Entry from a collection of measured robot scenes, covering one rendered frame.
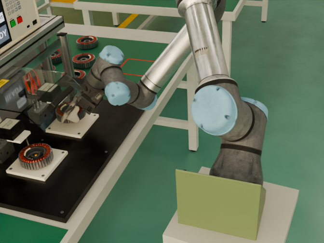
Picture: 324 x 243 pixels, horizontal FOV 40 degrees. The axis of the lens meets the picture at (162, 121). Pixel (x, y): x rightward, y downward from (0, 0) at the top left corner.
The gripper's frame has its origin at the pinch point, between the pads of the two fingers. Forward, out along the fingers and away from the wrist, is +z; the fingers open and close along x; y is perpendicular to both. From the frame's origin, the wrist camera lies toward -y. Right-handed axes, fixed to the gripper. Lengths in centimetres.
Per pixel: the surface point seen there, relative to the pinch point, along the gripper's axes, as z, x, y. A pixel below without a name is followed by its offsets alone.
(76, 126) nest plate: 1.3, -2.4, 5.4
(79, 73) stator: 12.9, 36.6, -10.7
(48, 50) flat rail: -11.7, 7.9, -19.6
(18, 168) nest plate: 5.4, -29.8, -0.1
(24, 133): -2.9, -23.1, -5.6
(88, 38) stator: 22, 74, -23
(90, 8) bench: 45, 133, -43
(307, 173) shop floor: 14, 88, 121
